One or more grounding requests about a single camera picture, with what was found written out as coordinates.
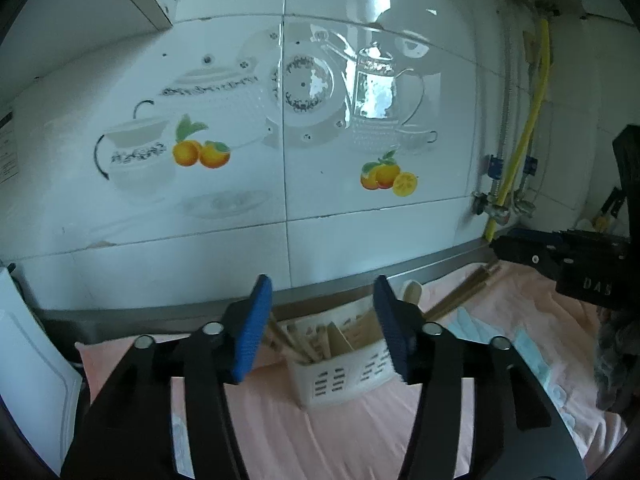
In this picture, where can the white plastic board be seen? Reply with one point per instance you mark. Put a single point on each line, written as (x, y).
(30, 350)

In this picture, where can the white plastic utensil holder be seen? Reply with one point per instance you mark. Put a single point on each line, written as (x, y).
(345, 375)

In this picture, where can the metal valve assembly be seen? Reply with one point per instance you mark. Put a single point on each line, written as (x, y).
(500, 207)

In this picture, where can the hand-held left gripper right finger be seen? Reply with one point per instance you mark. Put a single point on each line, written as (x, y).
(392, 330)

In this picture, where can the paper wall label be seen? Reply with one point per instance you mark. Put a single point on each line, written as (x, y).
(7, 150)

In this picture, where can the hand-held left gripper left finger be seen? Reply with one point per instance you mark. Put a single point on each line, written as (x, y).
(252, 330)

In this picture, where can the pink printed towel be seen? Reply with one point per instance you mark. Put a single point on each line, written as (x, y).
(320, 440)

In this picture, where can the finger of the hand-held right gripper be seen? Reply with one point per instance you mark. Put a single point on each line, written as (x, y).
(525, 242)
(532, 264)

